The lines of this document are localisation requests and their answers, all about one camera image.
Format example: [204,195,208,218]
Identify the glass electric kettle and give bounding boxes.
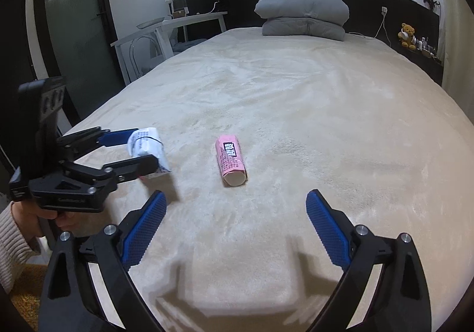
[168,0,189,20]

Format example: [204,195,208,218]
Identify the person's left hand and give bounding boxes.
[12,202,79,238]

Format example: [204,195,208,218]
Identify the pink paper tube carton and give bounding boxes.
[215,134,248,187]

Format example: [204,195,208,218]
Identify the white tray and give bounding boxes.
[136,17,166,30]

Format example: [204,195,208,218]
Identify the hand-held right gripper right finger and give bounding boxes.
[305,189,432,332]

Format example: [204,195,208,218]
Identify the clear chair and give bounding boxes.
[129,36,174,77]

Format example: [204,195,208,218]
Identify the white desk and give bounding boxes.
[110,11,228,86]

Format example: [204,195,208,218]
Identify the frosted glass door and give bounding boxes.
[26,0,126,125]

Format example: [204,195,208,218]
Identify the grey folded duvet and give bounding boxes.
[254,0,350,41]

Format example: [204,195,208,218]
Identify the cream curtain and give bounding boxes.
[439,0,474,107]

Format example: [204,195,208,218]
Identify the grey seat cushion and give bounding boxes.
[173,39,208,53]

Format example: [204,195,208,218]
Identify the small bedside bottles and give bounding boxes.
[415,36,443,59]

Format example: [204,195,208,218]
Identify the brown fluffy cloth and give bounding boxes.
[9,263,49,332]

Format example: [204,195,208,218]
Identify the person's left forearm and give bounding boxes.
[0,202,41,293]

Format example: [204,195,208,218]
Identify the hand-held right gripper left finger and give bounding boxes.
[38,189,168,332]

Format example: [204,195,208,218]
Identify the white plastic wrapper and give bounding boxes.
[126,126,172,180]

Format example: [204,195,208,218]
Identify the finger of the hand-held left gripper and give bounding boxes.
[57,127,138,149]
[70,154,159,182]

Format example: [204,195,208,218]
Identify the brown teddy bear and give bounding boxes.
[398,23,417,50]

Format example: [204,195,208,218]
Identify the cream bed blanket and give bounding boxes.
[59,26,474,332]

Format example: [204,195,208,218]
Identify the white charging cable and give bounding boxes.
[350,14,386,38]

